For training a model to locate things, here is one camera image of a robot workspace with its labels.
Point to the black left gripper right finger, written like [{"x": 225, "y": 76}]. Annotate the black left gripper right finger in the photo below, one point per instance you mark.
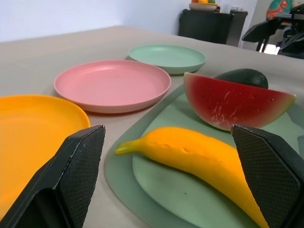
[{"x": 268, "y": 180}]

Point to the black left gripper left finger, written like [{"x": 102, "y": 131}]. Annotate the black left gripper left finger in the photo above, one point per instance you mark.
[{"x": 71, "y": 180}]

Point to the yellow plate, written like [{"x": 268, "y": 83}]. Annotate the yellow plate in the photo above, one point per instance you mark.
[{"x": 31, "y": 133}]

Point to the pink plate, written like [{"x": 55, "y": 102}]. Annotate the pink plate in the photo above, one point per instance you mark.
[{"x": 111, "y": 85}]

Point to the light green plate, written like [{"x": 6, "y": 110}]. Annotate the light green plate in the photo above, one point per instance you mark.
[{"x": 166, "y": 57}]

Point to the bowl of fruit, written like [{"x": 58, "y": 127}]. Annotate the bowl of fruit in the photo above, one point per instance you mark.
[{"x": 203, "y": 5}]

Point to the yellow banana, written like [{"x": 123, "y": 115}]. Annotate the yellow banana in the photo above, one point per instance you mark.
[{"x": 199, "y": 159}]

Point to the red watermelon slice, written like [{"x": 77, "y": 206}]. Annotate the red watermelon slice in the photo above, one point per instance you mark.
[{"x": 232, "y": 102}]

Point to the green tray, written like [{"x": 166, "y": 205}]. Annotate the green tray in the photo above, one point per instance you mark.
[{"x": 166, "y": 190}]

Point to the dark green avocado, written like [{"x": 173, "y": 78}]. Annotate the dark green avocado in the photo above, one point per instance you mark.
[{"x": 247, "y": 77}]

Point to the black cabinet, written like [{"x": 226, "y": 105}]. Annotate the black cabinet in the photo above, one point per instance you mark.
[{"x": 206, "y": 26}]

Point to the colourful round object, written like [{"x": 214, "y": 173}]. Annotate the colourful round object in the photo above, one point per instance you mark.
[{"x": 279, "y": 8}]

